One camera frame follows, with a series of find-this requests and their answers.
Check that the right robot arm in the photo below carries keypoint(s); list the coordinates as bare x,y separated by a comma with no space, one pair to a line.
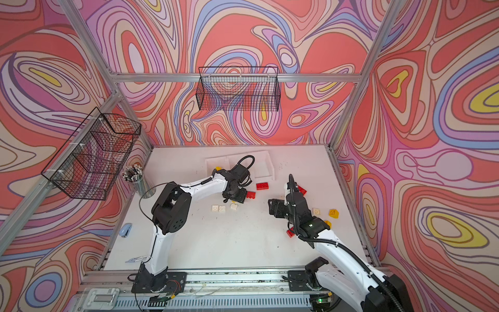
339,269

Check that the white box on rail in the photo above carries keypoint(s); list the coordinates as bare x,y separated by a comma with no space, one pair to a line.
101,299

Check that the back wire basket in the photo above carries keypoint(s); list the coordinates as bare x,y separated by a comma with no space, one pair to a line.
238,88

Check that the red flat lego near bin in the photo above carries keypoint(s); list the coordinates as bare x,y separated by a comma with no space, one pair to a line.
262,186

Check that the left wire basket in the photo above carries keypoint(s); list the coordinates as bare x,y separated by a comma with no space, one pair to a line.
103,143

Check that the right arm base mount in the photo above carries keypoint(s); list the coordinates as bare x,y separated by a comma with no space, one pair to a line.
306,280

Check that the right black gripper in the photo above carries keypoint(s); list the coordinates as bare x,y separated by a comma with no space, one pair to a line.
280,203

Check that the blue stapler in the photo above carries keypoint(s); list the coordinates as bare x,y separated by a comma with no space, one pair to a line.
125,230

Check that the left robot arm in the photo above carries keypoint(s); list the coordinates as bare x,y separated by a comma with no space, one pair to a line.
171,209

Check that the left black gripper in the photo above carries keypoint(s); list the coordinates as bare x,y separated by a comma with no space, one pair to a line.
242,199

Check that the clear cup of pens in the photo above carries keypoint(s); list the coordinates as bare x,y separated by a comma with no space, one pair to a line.
135,175

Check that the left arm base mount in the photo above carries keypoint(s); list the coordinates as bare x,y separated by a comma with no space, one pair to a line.
169,282

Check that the red long lego brick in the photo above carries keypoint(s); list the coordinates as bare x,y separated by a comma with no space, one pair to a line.
250,194

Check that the red lego brick front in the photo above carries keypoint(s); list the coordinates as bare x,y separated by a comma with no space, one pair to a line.
290,232

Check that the red arch lego piece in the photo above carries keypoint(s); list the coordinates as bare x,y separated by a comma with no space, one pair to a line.
302,190

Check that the yellow lego brick front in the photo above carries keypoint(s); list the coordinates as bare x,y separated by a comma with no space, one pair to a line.
333,213

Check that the wire basket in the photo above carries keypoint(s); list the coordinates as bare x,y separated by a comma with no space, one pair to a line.
238,88
103,143

